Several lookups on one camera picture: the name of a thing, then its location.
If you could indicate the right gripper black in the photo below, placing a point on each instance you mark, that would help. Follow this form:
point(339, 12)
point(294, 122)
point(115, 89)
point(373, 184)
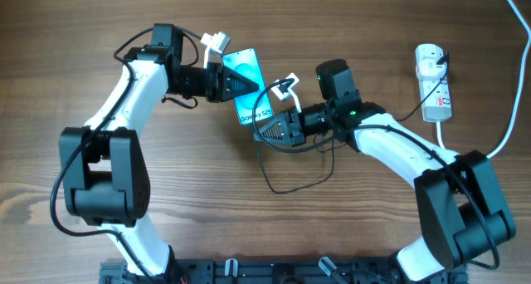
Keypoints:
point(294, 130)

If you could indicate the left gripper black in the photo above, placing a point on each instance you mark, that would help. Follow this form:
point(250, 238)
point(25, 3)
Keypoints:
point(213, 70)

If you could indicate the teal screen smartphone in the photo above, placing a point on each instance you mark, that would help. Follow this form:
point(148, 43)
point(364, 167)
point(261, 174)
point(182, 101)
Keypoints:
point(246, 63)

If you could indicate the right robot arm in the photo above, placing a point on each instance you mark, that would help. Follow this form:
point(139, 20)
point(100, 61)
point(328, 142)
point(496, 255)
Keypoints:
point(463, 213)

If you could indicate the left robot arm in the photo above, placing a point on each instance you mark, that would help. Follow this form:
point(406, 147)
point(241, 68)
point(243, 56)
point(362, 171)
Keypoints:
point(103, 187)

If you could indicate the white power strip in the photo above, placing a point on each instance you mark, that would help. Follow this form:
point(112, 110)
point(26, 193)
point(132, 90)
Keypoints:
point(432, 67)

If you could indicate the black mounting rail base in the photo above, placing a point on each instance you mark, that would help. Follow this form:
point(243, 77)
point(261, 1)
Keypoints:
point(357, 271)

